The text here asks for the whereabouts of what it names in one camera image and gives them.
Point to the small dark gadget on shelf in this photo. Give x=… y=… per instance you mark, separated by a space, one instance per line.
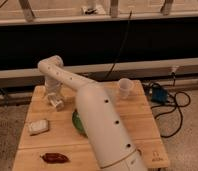
x=89 y=11

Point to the white soap bar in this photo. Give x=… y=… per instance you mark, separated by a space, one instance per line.
x=38 y=127

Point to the green ceramic bowl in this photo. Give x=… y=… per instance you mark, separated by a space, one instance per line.
x=77 y=123

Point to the blue power adapter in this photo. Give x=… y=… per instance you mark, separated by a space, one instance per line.
x=159 y=95

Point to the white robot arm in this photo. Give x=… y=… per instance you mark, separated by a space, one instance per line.
x=112 y=146

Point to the long metal rail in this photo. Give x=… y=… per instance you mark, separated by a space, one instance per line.
x=142 y=69

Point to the dark red chili pepper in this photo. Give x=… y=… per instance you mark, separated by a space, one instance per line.
x=53 y=158

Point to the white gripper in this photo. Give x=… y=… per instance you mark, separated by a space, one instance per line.
x=52 y=86

